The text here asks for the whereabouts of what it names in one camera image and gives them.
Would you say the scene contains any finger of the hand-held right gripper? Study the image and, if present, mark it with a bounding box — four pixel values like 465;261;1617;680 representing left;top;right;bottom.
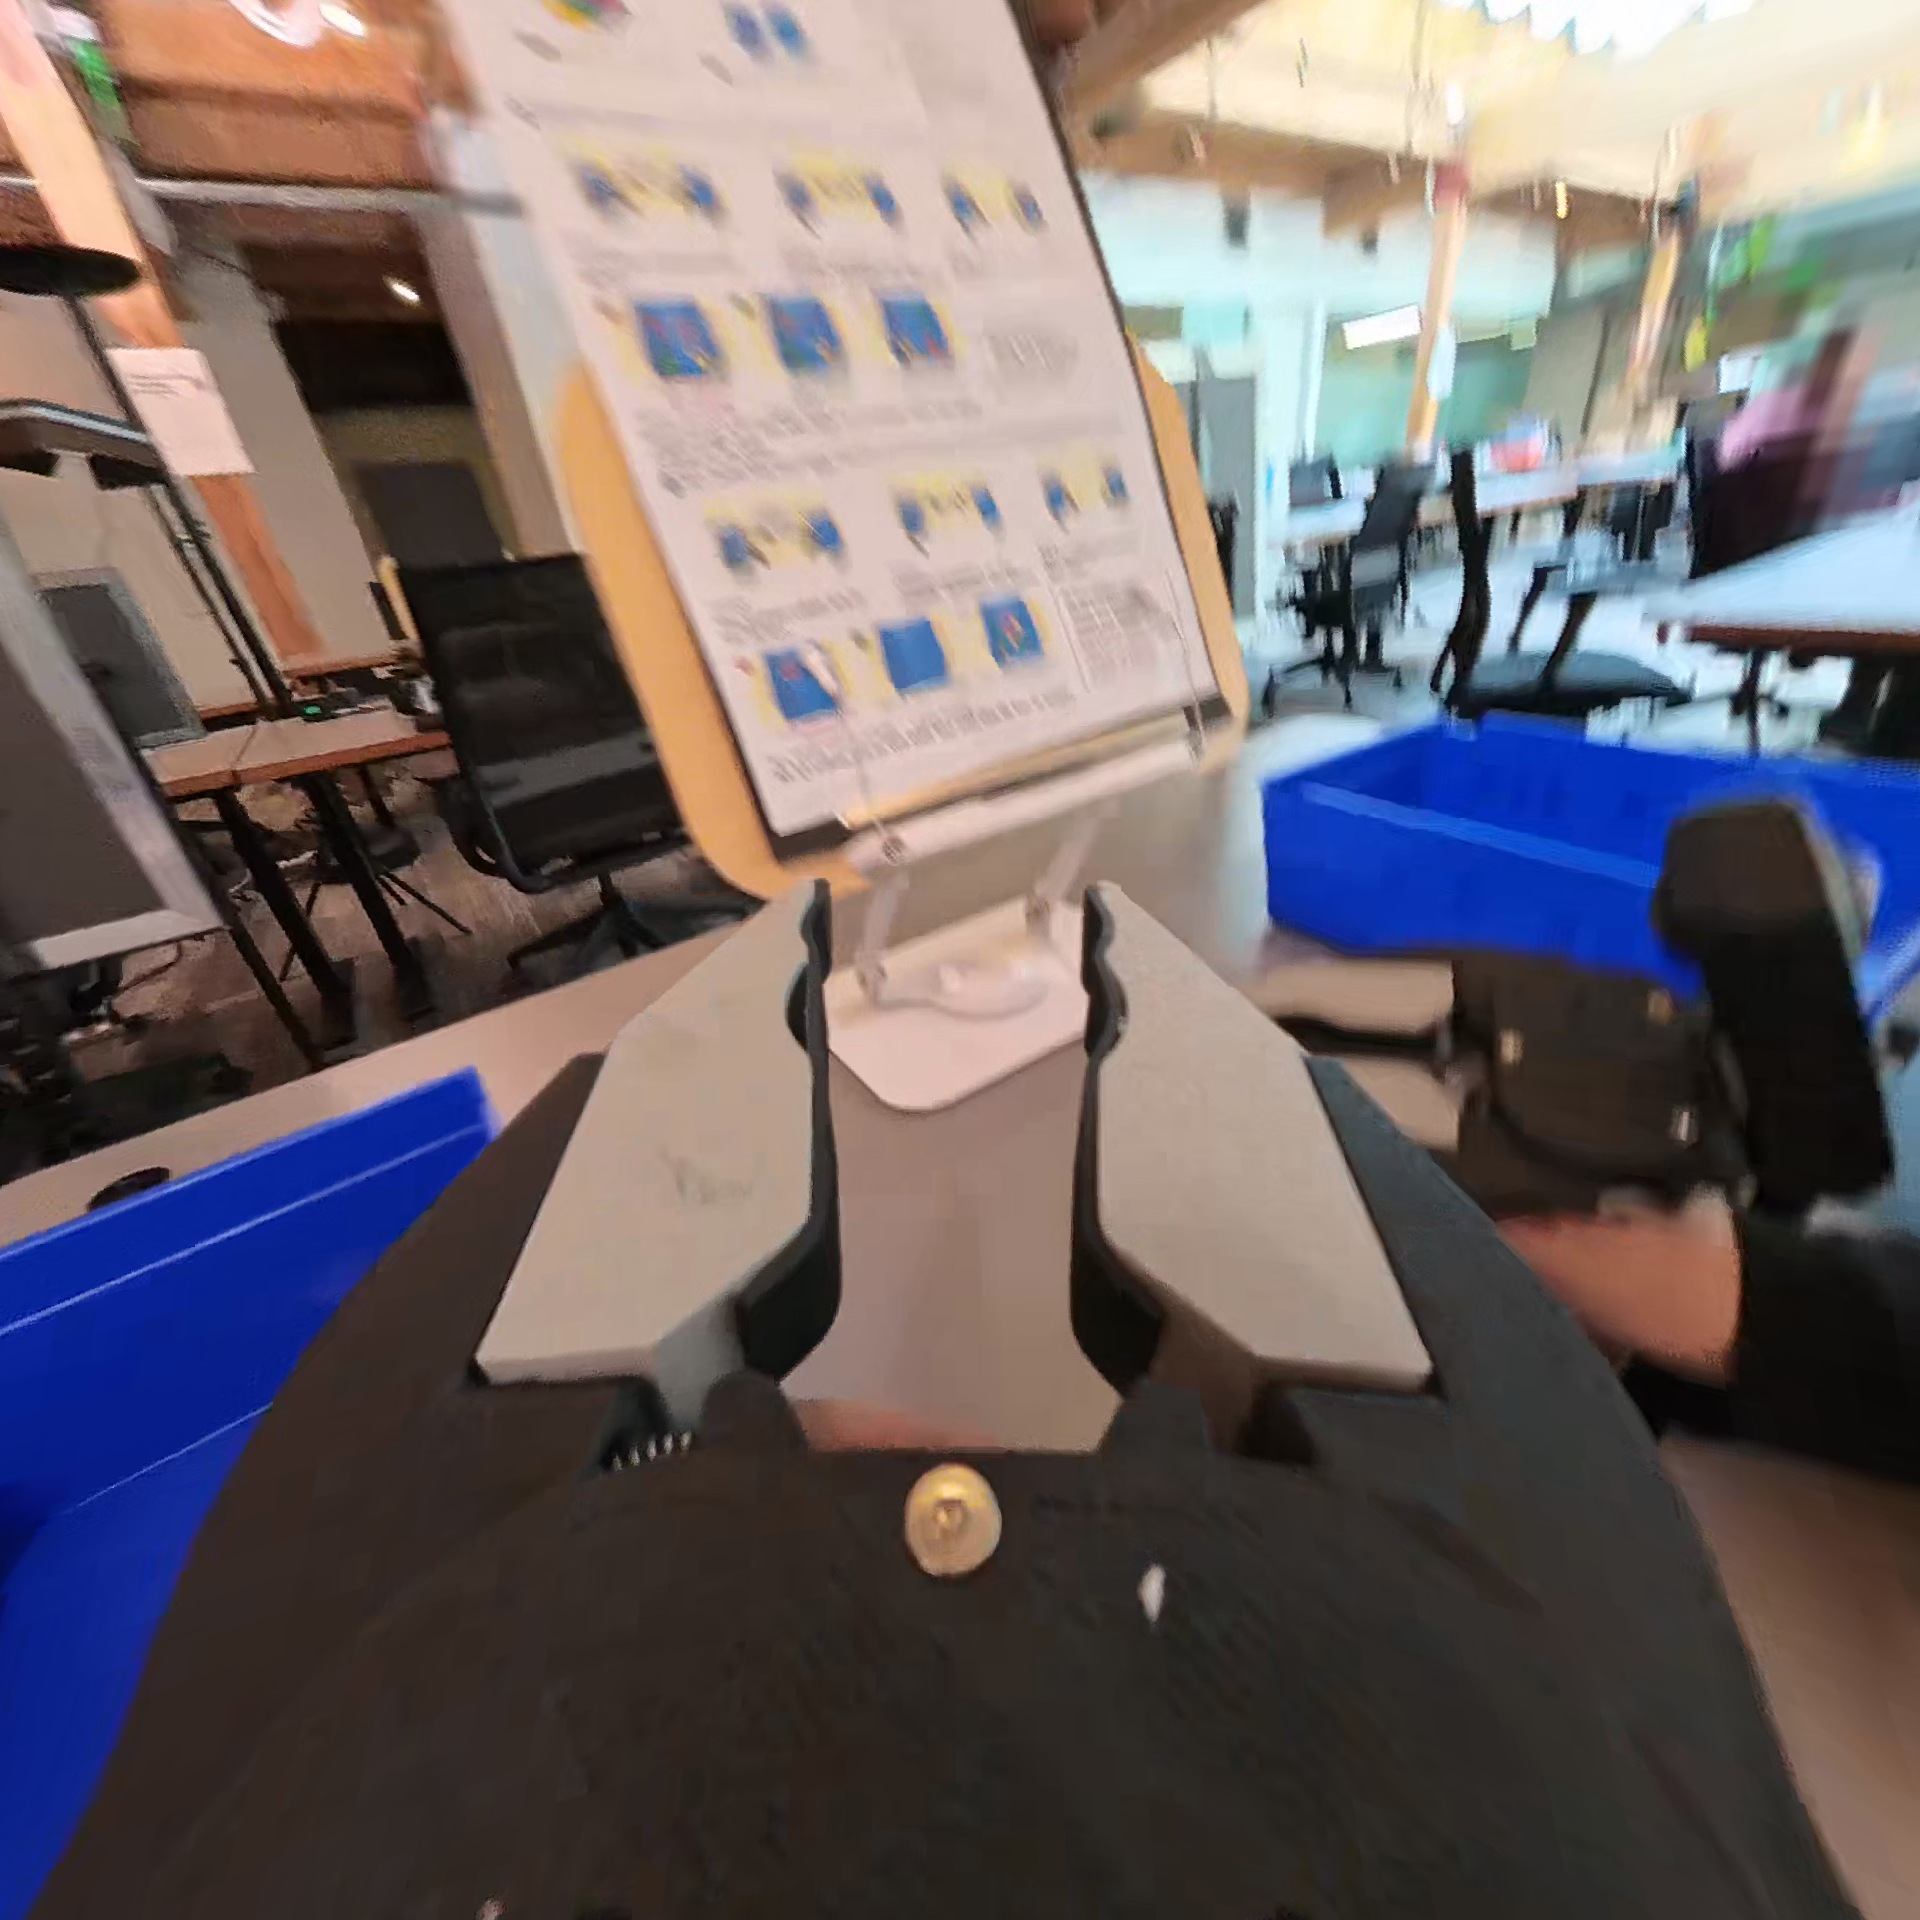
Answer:
1266;957;1457;1045

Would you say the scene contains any printed instruction sheet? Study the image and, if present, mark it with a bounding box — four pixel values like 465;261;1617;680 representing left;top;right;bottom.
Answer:
450;0;1225;833

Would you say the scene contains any person's right hand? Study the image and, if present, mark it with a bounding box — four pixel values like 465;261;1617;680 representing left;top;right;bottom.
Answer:
1500;1212;1745;1385

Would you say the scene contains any person's right forearm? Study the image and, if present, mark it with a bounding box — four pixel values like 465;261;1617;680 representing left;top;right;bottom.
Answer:
1622;1212;1920;1487

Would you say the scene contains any blue plastic bin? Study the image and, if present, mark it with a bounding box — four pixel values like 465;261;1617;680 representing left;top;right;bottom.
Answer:
0;1068;497;1920
1259;717;1920;1021

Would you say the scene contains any large grey partition panel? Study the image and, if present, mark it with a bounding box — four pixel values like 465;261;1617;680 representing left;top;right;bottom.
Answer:
0;509;227;976

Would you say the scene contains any white paper notice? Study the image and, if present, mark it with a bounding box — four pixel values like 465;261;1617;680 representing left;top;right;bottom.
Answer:
105;345;249;472

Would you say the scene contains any wooden top desk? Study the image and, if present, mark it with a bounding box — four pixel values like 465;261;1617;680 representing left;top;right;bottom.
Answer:
147;703;459;1050

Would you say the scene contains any black office chair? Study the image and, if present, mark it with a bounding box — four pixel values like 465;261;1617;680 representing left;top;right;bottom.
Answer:
1275;457;1443;705
393;550;753;976
1431;447;1696;721

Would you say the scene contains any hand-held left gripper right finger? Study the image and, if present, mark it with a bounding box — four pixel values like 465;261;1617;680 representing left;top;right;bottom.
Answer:
1073;882;1436;1425

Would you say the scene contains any grey top wooden table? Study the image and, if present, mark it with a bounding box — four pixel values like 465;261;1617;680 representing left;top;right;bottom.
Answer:
1641;509;1920;751

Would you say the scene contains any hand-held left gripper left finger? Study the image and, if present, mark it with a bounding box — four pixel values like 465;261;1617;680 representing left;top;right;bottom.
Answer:
478;879;840;1424

